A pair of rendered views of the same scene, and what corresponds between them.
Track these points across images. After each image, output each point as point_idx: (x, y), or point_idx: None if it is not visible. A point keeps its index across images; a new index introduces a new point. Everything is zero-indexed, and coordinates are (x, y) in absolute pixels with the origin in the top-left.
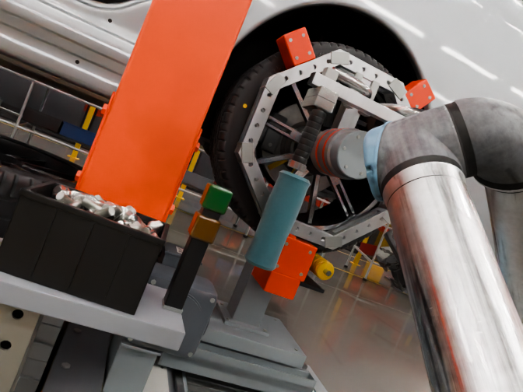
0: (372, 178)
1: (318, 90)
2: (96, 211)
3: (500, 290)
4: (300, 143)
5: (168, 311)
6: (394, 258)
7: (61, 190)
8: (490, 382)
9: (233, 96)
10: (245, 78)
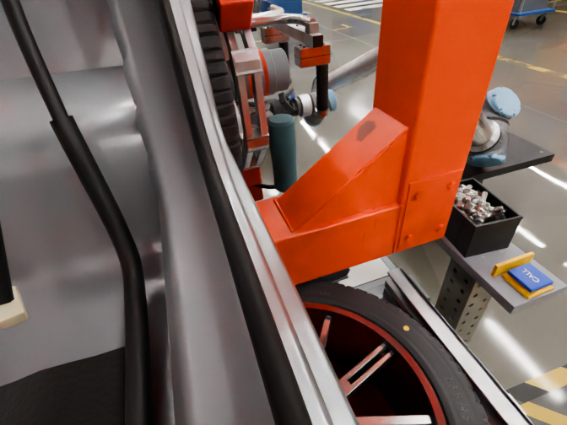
0: None
1: (329, 50)
2: (485, 200)
3: None
4: (326, 96)
5: None
6: (280, 110)
7: (500, 208)
8: (482, 114)
9: (231, 105)
10: (213, 75)
